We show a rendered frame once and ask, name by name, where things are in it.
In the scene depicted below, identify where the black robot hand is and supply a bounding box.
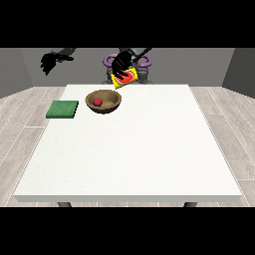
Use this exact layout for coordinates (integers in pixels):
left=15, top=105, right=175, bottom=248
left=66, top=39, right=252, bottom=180
left=111, top=50, right=134, bottom=82
left=40, top=52, right=75, bottom=77

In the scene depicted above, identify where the yellow cup with melon print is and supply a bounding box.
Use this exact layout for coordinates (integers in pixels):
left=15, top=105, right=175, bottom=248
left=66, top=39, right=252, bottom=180
left=111, top=67, right=139, bottom=90

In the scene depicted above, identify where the brown wooden bowl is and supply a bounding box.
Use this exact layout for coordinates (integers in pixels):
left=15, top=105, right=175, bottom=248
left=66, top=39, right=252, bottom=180
left=85, top=89, right=123, bottom=115

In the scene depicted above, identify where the green square pad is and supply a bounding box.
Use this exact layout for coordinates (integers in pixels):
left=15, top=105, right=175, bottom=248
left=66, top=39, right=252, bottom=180
left=45, top=100, right=80, bottom=120

